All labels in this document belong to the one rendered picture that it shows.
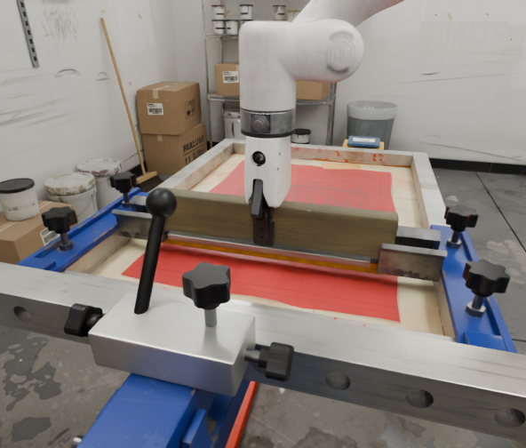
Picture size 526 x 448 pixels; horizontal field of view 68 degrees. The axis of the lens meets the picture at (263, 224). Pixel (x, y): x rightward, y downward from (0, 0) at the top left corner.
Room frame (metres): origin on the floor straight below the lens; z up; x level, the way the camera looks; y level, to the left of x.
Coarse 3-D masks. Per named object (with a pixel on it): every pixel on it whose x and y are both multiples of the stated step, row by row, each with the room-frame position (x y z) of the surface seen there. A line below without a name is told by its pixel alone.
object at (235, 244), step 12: (180, 240) 0.55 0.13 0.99; (192, 240) 0.55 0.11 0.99; (204, 240) 0.54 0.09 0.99; (216, 240) 0.54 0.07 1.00; (228, 240) 0.54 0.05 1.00; (240, 240) 0.54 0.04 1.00; (264, 252) 0.52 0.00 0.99; (276, 252) 0.51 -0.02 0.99; (288, 252) 0.51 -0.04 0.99; (300, 252) 0.50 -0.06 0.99; (312, 252) 0.50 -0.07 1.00; (324, 252) 0.50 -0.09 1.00; (348, 264) 0.48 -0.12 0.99; (360, 264) 0.48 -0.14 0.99
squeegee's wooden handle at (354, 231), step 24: (192, 192) 0.58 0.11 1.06; (192, 216) 0.56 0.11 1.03; (216, 216) 0.55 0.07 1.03; (240, 216) 0.54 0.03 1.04; (288, 216) 0.52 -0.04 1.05; (312, 216) 0.51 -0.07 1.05; (336, 216) 0.50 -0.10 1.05; (360, 216) 0.50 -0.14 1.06; (384, 216) 0.49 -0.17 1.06; (288, 240) 0.52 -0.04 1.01; (312, 240) 0.51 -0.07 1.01; (336, 240) 0.50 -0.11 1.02; (360, 240) 0.49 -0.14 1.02; (384, 240) 0.48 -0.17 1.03
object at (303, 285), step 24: (384, 192) 0.84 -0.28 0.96; (288, 264) 0.53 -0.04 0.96; (264, 288) 0.47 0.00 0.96; (288, 288) 0.47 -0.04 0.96; (312, 288) 0.47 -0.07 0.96; (336, 288) 0.47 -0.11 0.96; (360, 288) 0.47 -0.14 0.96; (384, 288) 0.47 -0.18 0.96; (360, 312) 0.41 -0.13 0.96; (384, 312) 0.41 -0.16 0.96
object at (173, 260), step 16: (240, 176) 0.95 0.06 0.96; (304, 176) 0.95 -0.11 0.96; (224, 192) 0.84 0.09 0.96; (160, 256) 0.56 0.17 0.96; (176, 256) 0.56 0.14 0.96; (192, 256) 0.56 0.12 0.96; (208, 256) 0.56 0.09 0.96; (224, 256) 0.56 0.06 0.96; (240, 256) 0.56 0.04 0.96; (128, 272) 0.51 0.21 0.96; (160, 272) 0.51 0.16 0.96; (176, 272) 0.51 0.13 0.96; (240, 272) 0.51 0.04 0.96; (256, 272) 0.51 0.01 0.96; (240, 288) 0.47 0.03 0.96
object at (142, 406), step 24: (144, 384) 0.22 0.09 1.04; (168, 384) 0.22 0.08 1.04; (120, 408) 0.20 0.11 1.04; (144, 408) 0.20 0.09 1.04; (168, 408) 0.20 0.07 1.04; (192, 408) 0.21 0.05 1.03; (96, 432) 0.18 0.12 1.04; (120, 432) 0.18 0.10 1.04; (144, 432) 0.18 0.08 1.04; (168, 432) 0.18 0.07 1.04
